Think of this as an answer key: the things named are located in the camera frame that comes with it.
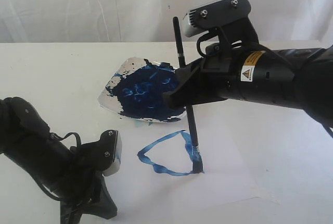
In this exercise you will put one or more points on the white square paint plate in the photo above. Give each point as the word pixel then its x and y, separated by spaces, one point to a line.
pixel 136 91

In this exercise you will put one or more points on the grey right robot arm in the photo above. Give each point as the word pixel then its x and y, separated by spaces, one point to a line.
pixel 312 82

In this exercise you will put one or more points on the white paper sheet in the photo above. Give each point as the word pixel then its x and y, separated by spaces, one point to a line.
pixel 155 180

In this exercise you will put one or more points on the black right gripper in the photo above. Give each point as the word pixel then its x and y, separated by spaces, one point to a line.
pixel 235 67

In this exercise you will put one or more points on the black paintbrush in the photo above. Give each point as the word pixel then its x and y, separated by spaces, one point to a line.
pixel 197 160

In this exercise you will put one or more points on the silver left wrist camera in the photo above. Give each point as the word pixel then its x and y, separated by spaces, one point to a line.
pixel 111 144

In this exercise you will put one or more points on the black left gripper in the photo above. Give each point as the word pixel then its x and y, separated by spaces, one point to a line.
pixel 80 186

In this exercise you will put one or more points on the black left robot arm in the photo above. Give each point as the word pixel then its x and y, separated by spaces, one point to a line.
pixel 26 139

